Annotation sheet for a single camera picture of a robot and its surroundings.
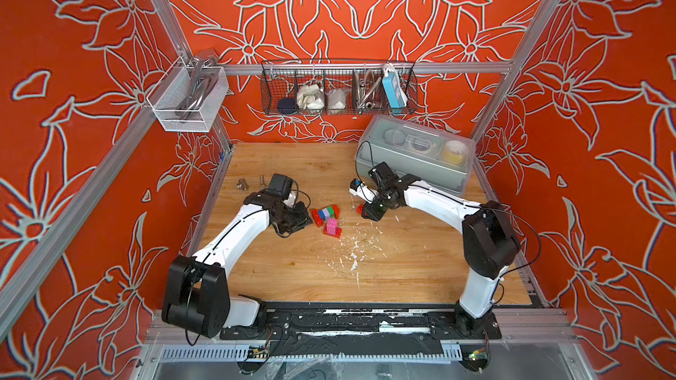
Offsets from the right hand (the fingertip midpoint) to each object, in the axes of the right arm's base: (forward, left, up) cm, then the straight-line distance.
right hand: (360, 210), depth 89 cm
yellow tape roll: (+20, -35, +8) cm, 41 cm away
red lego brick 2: (+4, +9, -6) cm, 11 cm away
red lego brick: (-1, +16, -5) cm, 16 cm away
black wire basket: (+42, +11, +22) cm, 49 cm away
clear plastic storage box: (+13, -28, +12) cm, 33 cm away
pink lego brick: (-4, +10, -1) cm, 11 cm away
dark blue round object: (+33, +28, +20) cm, 48 cm away
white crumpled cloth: (+32, +18, +24) cm, 45 cm away
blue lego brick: (0, +14, -4) cm, 14 cm away
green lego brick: (+2, +11, -5) cm, 12 cm away
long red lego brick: (-5, +8, -7) cm, 12 cm away
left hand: (-6, +17, +3) cm, 18 cm away
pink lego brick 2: (-6, +10, -3) cm, 12 cm away
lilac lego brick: (+2, +13, -5) cm, 14 cm away
